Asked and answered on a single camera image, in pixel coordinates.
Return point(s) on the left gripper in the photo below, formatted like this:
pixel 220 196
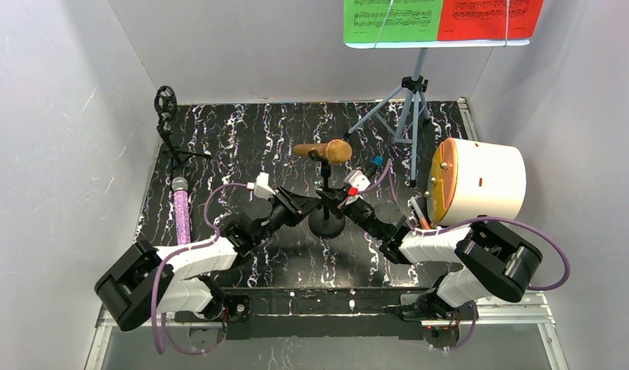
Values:
pixel 289 203

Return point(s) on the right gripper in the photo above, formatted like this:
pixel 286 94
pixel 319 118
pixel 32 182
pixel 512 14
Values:
pixel 349 205

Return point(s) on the black round-base mic stand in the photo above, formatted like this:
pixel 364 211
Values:
pixel 321 221

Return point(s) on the gold microphone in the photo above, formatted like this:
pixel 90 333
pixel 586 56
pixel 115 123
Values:
pixel 336 151

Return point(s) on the purple glitter microphone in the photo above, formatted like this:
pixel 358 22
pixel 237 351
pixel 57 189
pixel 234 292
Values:
pixel 182 209

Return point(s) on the black tripod mic stand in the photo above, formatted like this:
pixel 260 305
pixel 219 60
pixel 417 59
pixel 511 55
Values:
pixel 166 107

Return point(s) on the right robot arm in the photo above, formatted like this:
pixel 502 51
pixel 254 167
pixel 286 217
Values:
pixel 495 260

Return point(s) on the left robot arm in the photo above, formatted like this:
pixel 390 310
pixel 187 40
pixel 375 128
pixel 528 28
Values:
pixel 148 281

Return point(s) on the black marker blue cap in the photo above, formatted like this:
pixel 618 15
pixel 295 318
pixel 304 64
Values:
pixel 370 169

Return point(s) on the white marker orange cap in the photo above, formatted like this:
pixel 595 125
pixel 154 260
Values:
pixel 416 209

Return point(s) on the grey tripod music stand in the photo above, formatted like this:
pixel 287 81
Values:
pixel 414 113

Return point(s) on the white drum orange head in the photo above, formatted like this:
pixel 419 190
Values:
pixel 469 179

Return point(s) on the green sheet music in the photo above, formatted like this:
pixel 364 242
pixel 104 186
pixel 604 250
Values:
pixel 376 21

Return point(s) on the red sheet music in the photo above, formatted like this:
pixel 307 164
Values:
pixel 496 20

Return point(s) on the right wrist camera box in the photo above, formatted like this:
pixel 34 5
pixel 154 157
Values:
pixel 356 182

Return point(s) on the aluminium base frame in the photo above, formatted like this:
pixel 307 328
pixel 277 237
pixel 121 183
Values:
pixel 340 328

